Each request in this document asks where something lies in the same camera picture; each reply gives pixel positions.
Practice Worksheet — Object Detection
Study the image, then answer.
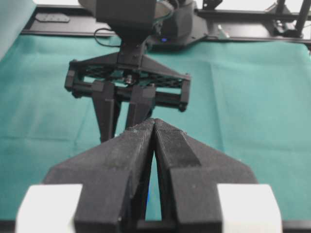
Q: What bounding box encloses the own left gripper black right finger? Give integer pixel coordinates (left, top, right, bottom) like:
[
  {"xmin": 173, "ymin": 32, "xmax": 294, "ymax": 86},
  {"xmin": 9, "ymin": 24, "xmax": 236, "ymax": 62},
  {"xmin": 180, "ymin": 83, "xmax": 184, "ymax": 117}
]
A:
[{"xmin": 154, "ymin": 119, "xmax": 258, "ymax": 226}]

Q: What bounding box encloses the black flat bracket plate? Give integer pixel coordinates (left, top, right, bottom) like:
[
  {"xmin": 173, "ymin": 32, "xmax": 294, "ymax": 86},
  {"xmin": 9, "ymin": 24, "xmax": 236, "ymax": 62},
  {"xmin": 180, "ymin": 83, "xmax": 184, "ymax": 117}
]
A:
[{"xmin": 35, "ymin": 13, "xmax": 70, "ymax": 23}]

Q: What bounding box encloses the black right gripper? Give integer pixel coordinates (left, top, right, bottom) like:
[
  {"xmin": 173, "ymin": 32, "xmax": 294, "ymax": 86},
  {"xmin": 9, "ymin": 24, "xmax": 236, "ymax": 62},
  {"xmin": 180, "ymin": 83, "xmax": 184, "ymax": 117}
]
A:
[{"xmin": 65, "ymin": 42, "xmax": 191, "ymax": 143}]

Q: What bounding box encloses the black cable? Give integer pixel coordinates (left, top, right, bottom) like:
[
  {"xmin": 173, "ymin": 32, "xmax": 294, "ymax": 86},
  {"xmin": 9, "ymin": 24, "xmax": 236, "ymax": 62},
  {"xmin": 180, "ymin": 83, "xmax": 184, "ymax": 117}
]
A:
[{"xmin": 94, "ymin": 28, "xmax": 121, "ymax": 48}]

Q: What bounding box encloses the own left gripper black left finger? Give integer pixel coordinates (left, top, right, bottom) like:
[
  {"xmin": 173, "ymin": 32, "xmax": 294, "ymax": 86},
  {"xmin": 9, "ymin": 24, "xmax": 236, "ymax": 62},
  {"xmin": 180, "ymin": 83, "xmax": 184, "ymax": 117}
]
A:
[{"xmin": 43, "ymin": 118, "xmax": 155, "ymax": 226}]

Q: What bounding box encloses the black camera box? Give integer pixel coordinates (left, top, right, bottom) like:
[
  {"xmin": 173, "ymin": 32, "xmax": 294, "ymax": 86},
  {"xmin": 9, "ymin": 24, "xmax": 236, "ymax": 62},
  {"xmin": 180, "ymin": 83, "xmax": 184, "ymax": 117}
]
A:
[{"xmin": 96, "ymin": 0, "xmax": 156, "ymax": 29}]

